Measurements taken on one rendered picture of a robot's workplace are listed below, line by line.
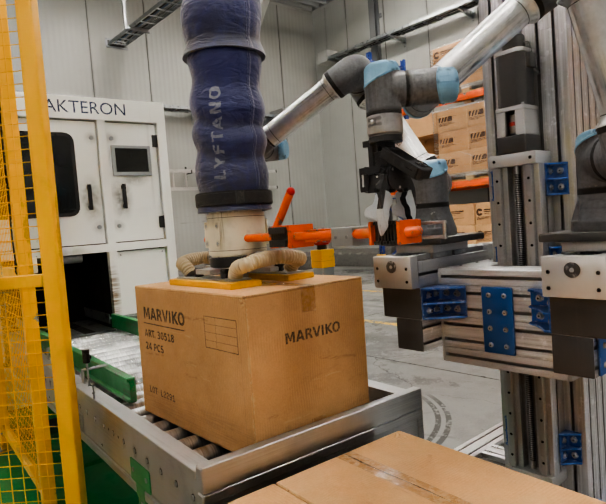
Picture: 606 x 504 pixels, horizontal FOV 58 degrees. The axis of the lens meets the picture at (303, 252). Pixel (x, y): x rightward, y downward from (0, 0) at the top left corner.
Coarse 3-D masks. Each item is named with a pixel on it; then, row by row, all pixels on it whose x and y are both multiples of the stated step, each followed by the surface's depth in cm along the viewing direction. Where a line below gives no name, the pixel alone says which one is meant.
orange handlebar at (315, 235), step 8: (296, 232) 136; (304, 232) 134; (312, 232) 131; (320, 232) 129; (328, 232) 127; (352, 232) 121; (360, 232) 119; (368, 232) 117; (408, 232) 110; (416, 232) 110; (248, 240) 152; (256, 240) 149; (264, 240) 146; (296, 240) 137; (312, 240) 131; (320, 240) 130; (328, 240) 132
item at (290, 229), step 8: (304, 224) 139; (312, 224) 141; (272, 232) 140; (280, 232) 137; (288, 232) 136; (272, 240) 140; (280, 240) 138; (288, 240) 136; (304, 240) 139; (272, 248) 142
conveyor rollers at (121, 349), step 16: (96, 336) 315; (112, 336) 312; (128, 336) 308; (96, 352) 271; (112, 352) 267; (128, 352) 263; (128, 368) 235; (96, 384) 210; (144, 416) 168; (176, 432) 153; (192, 448) 146; (208, 448) 140
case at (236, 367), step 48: (144, 288) 165; (192, 288) 150; (288, 288) 134; (336, 288) 145; (144, 336) 168; (192, 336) 145; (240, 336) 128; (288, 336) 134; (336, 336) 145; (144, 384) 171; (192, 384) 148; (240, 384) 130; (288, 384) 134; (336, 384) 145; (192, 432) 150; (240, 432) 132
